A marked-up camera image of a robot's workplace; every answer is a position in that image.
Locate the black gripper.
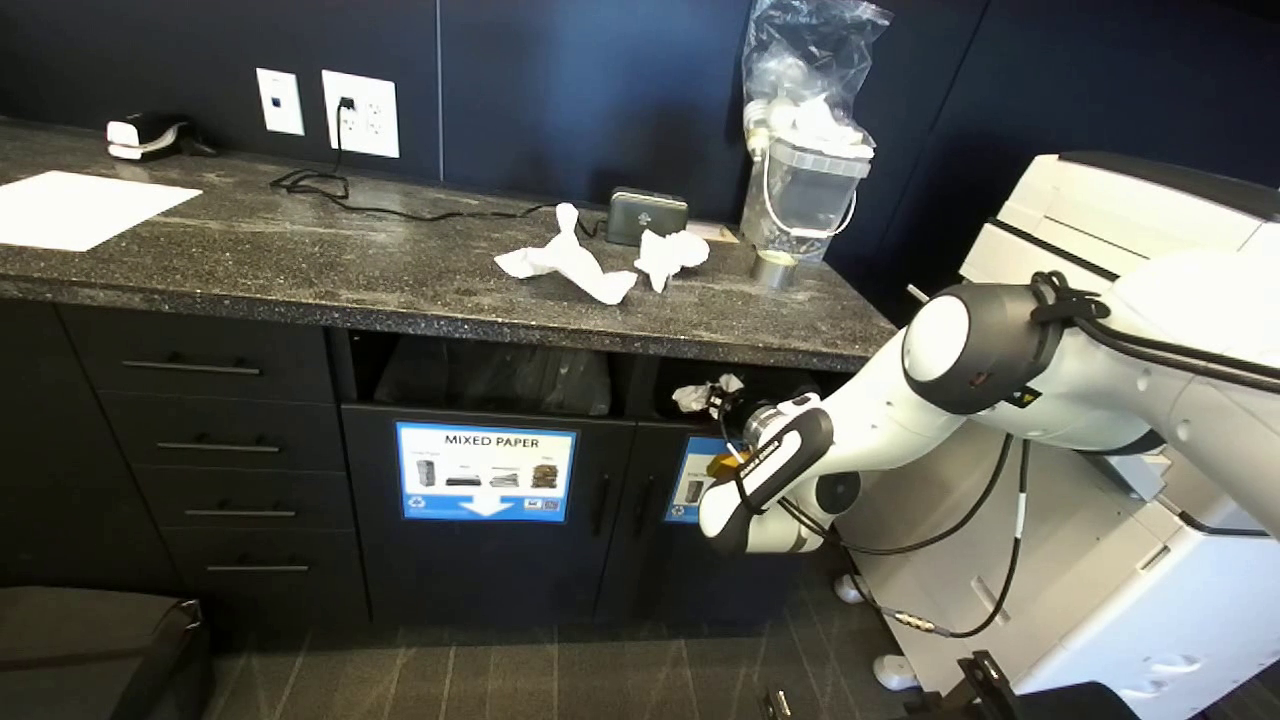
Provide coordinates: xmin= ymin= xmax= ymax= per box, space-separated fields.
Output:
xmin=726 ymin=387 xmax=825 ymax=452

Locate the black bin door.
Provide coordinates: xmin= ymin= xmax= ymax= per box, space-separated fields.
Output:
xmin=341 ymin=400 xmax=633 ymax=633
xmin=598 ymin=416 xmax=858 ymax=633

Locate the large crumpled white paper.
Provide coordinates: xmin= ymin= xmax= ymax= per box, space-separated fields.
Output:
xmin=491 ymin=201 xmax=645 ymax=312

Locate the blue sign with up arrow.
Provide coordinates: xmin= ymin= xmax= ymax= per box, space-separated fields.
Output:
xmin=661 ymin=433 xmax=733 ymax=526

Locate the clear plastic bucket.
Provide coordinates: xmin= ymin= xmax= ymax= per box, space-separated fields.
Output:
xmin=738 ymin=97 xmax=880 ymax=265

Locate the small grey box device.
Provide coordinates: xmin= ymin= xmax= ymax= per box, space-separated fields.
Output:
xmin=604 ymin=186 xmax=693 ymax=247

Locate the blue sign with down arrow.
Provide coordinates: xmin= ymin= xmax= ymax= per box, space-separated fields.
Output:
xmin=387 ymin=416 xmax=580 ymax=526

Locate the clear plastic bag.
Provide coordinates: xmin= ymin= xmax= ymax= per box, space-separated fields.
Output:
xmin=738 ymin=0 xmax=898 ymax=152

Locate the large white office printer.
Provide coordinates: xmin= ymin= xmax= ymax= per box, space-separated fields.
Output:
xmin=837 ymin=152 xmax=1280 ymax=720

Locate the large white outlet plate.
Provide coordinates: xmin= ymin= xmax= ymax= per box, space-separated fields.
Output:
xmin=316 ymin=69 xmax=403 ymax=163

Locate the black cabinet drawer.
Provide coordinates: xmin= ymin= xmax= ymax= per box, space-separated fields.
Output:
xmin=57 ymin=309 xmax=335 ymax=407
xmin=96 ymin=390 xmax=350 ymax=471
xmin=127 ymin=459 xmax=361 ymax=539
xmin=159 ymin=526 xmax=374 ymax=633

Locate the dark counter cabinet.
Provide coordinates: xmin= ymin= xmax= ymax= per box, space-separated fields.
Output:
xmin=0 ymin=116 xmax=914 ymax=652

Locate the flat white paper sheet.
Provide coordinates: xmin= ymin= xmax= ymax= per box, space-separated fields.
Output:
xmin=0 ymin=168 xmax=210 ymax=256

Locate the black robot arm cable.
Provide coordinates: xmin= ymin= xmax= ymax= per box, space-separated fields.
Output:
xmin=776 ymin=269 xmax=1118 ymax=642

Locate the thin black power cable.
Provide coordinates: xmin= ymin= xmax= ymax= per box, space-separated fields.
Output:
xmin=267 ymin=163 xmax=555 ymax=228

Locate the small white wall plate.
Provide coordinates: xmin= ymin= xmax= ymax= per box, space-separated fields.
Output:
xmin=251 ymin=64 xmax=310 ymax=141

